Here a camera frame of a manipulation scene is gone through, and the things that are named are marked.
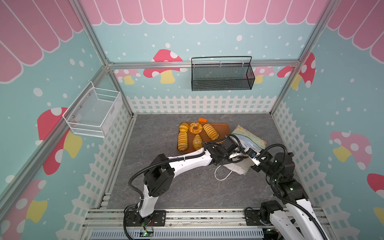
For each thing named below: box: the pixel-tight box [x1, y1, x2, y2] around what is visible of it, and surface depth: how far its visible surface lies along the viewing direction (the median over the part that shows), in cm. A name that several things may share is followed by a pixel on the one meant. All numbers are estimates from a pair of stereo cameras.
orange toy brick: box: [198, 117, 208, 123], surface depth 119 cm
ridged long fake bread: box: [177, 131, 188, 151], surface depth 102 cm
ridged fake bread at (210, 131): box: [203, 123, 220, 141], surface depth 108 cm
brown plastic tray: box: [177, 122, 231, 153], surface depth 108 cm
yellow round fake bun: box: [179, 122, 189, 133], surface depth 111 cm
